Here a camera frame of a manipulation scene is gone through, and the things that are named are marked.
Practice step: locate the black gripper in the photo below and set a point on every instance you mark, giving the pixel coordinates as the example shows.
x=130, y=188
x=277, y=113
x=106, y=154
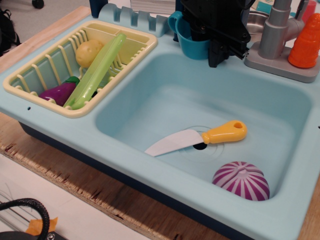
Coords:
x=219, y=21

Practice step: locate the blue plastic cup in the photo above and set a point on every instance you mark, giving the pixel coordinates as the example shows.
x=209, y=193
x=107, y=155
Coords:
x=196, y=50

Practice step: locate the light blue toy sink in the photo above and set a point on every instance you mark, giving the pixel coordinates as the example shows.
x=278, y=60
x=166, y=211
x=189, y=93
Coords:
x=167, y=92

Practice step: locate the pale yellow drying rack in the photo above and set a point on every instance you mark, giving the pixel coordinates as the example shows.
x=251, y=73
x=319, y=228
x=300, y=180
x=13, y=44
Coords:
x=54, y=65

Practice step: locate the steel bowl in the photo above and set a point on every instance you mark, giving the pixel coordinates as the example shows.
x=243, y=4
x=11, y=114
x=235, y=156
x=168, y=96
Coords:
x=256, y=21

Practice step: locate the grey toy faucet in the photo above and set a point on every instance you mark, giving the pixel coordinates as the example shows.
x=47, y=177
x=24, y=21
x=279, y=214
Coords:
x=270, y=54

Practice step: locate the orange toy carrot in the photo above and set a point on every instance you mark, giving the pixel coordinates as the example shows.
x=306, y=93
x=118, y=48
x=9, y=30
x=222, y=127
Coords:
x=305, y=51

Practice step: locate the light blue plate holder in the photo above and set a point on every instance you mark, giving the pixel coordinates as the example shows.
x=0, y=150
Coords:
x=140, y=21

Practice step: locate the yellow toy potato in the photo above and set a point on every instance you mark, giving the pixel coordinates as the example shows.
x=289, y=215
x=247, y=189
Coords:
x=87, y=52

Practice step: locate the green plastic celery stick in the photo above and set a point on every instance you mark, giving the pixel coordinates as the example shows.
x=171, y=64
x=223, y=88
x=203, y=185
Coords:
x=95, y=73

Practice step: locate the purple striped toy onion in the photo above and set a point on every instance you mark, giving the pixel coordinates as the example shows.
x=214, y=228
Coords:
x=242, y=179

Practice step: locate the purple toy eggplant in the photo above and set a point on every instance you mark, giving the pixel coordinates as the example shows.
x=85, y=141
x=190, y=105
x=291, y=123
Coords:
x=61, y=93

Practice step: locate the black chair wheel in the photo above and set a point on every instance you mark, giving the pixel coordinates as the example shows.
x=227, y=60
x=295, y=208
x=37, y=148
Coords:
x=37, y=4

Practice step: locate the black bag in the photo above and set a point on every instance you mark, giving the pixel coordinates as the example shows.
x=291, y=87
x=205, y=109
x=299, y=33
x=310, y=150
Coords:
x=8, y=35

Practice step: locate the yellow tape piece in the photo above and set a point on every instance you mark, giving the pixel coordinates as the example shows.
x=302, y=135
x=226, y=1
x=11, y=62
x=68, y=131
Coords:
x=36, y=225

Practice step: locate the yellow handled toy knife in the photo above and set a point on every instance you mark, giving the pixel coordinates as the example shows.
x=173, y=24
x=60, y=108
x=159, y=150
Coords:
x=231, y=131

